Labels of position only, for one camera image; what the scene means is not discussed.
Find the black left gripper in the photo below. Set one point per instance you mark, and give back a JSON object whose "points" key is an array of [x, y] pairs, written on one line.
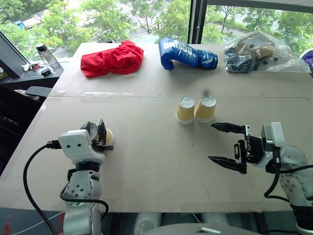
{"points": [[102, 147]]}

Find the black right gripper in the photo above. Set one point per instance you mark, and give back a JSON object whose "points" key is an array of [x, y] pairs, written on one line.
{"points": [[255, 149]]}

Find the yellow paper cup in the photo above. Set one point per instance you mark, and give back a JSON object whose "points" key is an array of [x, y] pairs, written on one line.
{"points": [[185, 112], [109, 137], [206, 111]]}

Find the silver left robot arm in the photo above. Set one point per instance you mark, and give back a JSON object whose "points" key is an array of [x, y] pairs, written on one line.
{"points": [[80, 188]]}

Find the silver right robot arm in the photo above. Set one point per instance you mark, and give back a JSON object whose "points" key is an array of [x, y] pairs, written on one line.
{"points": [[293, 156]]}

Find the clear tape strip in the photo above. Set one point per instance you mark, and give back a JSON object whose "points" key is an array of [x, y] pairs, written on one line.
{"points": [[107, 93]]}

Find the black flat pad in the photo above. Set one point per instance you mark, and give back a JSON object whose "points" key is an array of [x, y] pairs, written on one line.
{"points": [[39, 91]]}

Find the red cloth garment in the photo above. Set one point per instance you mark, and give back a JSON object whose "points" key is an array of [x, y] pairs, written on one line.
{"points": [[112, 60]]}

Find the white rounded shape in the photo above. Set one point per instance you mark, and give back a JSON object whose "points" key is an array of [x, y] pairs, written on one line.
{"points": [[146, 224], [215, 218]]}

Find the small black box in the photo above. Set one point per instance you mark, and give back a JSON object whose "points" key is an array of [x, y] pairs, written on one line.
{"points": [[45, 71]]}

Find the dark side desk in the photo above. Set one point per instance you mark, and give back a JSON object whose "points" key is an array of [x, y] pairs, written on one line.
{"points": [[36, 79]]}

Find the clear water bottle black cap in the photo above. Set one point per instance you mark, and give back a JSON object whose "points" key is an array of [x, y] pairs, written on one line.
{"points": [[47, 57]]}

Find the red scissors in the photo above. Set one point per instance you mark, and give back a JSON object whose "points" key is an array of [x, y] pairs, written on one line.
{"points": [[35, 66]]}

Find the small white item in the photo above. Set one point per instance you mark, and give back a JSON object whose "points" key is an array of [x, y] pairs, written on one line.
{"points": [[26, 67]]}

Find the clear plastic bag of parts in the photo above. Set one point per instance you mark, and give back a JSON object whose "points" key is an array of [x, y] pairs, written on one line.
{"points": [[252, 55]]}

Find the silver robot torso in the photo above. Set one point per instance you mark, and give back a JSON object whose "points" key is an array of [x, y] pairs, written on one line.
{"points": [[188, 230]]}

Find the blue boxing glove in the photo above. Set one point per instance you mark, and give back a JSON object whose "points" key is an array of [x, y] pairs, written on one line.
{"points": [[181, 55]]}

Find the purple cloth item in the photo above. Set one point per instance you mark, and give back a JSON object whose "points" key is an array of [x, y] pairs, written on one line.
{"points": [[308, 58]]}

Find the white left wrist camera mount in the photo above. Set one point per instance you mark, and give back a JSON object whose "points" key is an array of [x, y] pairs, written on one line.
{"points": [[73, 144]]}

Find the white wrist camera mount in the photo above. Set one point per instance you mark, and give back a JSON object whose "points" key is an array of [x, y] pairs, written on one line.
{"points": [[277, 134], [73, 144]]}

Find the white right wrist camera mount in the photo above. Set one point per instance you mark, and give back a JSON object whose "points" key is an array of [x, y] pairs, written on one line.
{"points": [[277, 134]]}

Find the black window frame post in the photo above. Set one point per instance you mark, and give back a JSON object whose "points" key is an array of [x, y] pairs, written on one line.
{"points": [[197, 22]]}

